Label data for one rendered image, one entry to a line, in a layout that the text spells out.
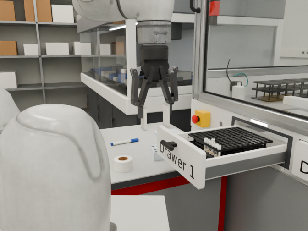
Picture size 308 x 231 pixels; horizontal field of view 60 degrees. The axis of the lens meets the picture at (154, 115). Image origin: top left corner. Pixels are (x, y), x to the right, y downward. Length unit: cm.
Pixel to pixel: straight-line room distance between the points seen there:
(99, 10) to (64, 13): 369
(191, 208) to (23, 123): 87
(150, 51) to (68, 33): 423
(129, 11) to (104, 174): 45
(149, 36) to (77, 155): 40
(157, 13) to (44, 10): 381
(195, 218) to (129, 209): 56
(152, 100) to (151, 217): 111
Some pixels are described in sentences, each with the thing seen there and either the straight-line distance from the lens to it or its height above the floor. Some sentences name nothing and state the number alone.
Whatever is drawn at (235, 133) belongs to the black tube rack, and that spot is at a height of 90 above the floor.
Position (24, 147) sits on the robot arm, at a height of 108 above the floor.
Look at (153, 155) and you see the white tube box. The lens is 108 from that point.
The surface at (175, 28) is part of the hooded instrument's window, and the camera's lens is 172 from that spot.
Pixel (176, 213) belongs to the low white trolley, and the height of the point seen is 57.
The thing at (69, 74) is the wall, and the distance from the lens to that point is 491.
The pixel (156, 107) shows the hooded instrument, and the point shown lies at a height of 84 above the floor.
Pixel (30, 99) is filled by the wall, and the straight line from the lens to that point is 494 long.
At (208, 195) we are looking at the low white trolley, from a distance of 117.
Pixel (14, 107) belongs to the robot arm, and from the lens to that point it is 55.
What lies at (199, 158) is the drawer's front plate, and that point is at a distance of 74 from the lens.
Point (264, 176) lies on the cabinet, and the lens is 106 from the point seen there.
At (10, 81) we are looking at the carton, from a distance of 444.
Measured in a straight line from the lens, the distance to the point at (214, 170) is 80.
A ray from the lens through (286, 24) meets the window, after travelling 98.
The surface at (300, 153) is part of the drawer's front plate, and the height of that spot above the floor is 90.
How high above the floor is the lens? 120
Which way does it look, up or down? 14 degrees down
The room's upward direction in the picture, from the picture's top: straight up
